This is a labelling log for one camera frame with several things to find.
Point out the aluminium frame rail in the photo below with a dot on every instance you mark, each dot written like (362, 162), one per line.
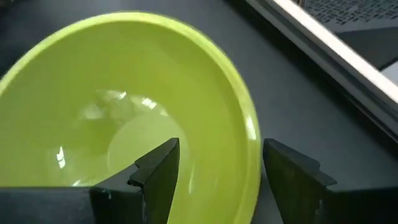
(342, 53)

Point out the grey laptop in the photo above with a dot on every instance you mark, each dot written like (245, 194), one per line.
(357, 12)

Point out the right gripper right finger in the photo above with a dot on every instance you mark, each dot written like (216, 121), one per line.
(298, 193)

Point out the lime green plastic bowl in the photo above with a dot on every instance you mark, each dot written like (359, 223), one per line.
(93, 62)

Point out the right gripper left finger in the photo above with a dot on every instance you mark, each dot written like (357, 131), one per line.
(124, 202)

